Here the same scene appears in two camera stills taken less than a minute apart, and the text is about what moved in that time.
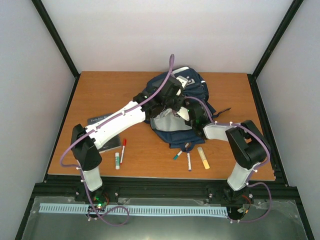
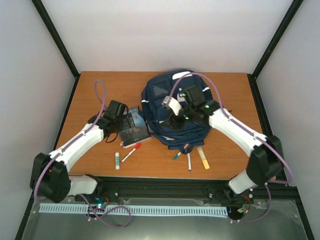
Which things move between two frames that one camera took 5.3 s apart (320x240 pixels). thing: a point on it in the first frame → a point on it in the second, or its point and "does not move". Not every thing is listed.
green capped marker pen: [178, 154] does not move
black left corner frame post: [43, 12] does not move
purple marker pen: [189, 162] does not move
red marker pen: [124, 145] → [131, 152]
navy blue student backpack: [176, 103] does not move
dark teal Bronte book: [115, 143] → [139, 133]
